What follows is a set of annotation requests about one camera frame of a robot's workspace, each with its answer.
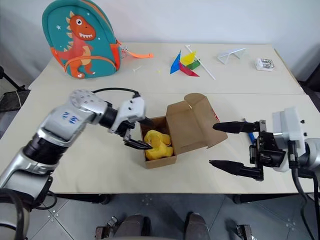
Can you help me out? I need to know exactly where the black tripod leg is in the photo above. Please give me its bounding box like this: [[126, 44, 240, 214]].
[[0, 65, 31, 92]]

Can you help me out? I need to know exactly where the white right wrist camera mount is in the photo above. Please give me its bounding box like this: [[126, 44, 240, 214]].
[[271, 106, 306, 173]]

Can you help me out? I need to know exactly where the teal dinosaur backpack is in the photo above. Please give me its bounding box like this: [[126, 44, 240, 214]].
[[41, 0, 154, 80]]

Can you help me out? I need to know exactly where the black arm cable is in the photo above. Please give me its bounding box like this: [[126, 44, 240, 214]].
[[286, 139, 320, 240], [93, 87, 142, 101]]

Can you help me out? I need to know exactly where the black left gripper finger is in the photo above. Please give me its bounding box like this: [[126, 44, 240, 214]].
[[136, 115, 155, 127], [124, 138, 154, 151]]

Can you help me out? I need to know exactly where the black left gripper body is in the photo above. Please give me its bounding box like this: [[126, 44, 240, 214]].
[[116, 116, 141, 148]]

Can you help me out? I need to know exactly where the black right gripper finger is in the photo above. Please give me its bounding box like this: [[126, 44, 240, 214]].
[[208, 159, 257, 179], [212, 120, 260, 134]]

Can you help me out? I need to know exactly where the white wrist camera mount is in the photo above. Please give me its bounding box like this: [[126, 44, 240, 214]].
[[107, 96, 147, 135], [271, 106, 306, 173]]

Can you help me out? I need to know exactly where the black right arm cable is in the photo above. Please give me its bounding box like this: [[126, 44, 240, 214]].
[[286, 139, 320, 240]]

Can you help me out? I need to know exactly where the blue pen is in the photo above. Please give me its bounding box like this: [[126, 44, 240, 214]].
[[241, 117, 257, 145]]

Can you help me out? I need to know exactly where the brown cardboard box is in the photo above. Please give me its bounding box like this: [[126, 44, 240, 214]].
[[139, 92, 229, 170]]

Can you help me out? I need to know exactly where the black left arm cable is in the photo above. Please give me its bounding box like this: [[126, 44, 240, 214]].
[[93, 87, 142, 101]]

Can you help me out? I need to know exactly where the black flat stand base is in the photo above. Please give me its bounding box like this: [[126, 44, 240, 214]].
[[0, 89, 32, 113]]

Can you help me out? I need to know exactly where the small metal bracket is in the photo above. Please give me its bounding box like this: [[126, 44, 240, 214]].
[[236, 224, 253, 240], [95, 216, 118, 240]]

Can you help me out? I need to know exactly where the red tape seal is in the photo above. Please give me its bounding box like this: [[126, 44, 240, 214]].
[[211, 107, 221, 123]]

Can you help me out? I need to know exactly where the dark brown rounded shape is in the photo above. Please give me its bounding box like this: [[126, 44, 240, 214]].
[[186, 212, 213, 240], [119, 213, 151, 240]]

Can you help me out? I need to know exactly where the small white plug adapter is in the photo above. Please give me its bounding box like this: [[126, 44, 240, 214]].
[[255, 57, 276, 72]]

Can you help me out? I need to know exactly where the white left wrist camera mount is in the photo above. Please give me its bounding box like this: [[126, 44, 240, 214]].
[[107, 96, 147, 135]]

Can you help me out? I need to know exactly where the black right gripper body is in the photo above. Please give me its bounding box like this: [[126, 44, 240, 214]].
[[249, 119, 287, 182]]

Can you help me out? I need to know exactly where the colourful pinwheel with white stick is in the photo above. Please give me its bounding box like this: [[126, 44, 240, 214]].
[[170, 44, 216, 81]]

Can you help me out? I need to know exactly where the black equipment beside table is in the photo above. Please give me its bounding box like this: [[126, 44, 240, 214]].
[[298, 44, 320, 101]]

